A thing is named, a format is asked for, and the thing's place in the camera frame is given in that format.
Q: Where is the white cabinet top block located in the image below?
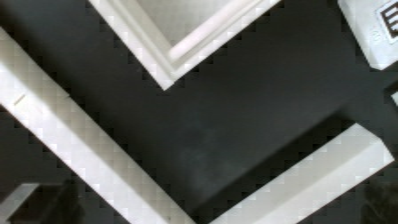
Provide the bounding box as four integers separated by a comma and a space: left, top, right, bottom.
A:
337, 0, 398, 70

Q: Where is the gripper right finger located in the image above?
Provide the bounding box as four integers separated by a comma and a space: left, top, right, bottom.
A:
362, 182, 398, 224

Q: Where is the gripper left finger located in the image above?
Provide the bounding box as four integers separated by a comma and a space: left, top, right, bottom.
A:
0, 183, 39, 220

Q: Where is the white L-shaped fence rail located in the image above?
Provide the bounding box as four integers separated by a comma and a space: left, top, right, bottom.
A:
0, 28, 394, 224

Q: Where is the white cabinet body box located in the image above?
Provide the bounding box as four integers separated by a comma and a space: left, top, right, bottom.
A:
89, 0, 282, 90

